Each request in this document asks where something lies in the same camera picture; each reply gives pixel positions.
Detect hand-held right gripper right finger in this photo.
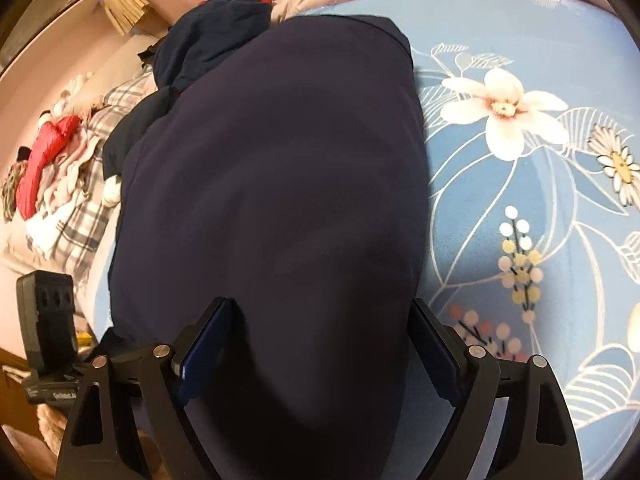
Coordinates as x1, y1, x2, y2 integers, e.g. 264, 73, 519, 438
409, 297, 584, 480

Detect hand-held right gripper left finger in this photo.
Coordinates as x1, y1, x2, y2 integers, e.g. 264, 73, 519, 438
55, 296, 237, 480

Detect navy collared jacket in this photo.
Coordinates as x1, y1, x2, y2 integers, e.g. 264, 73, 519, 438
107, 14, 432, 480

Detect pink clothes pile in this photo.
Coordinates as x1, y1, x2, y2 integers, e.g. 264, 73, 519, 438
39, 130, 109, 212

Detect grey plaid blanket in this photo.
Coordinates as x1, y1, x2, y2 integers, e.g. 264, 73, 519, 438
25, 72, 157, 262

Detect white folded cloth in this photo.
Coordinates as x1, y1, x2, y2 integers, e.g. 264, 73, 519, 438
101, 177, 124, 207

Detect red down jacket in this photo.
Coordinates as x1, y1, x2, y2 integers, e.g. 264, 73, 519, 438
17, 115, 84, 221

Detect blue floral bedsheet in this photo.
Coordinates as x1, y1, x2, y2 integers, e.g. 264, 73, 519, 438
90, 0, 640, 480

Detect folded navy garment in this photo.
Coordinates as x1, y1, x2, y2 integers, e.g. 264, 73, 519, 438
102, 85, 177, 182

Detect white plush toys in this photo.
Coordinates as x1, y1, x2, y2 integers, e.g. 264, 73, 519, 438
40, 86, 97, 127

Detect crumpled navy garment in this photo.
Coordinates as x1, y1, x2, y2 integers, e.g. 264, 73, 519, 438
150, 0, 274, 92

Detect pleated beige lampshade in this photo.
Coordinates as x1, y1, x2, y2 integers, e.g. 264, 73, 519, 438
102, 0, 152, 37

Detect wall shelf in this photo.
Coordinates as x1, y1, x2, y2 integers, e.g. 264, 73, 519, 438
0, 0, 109, 77

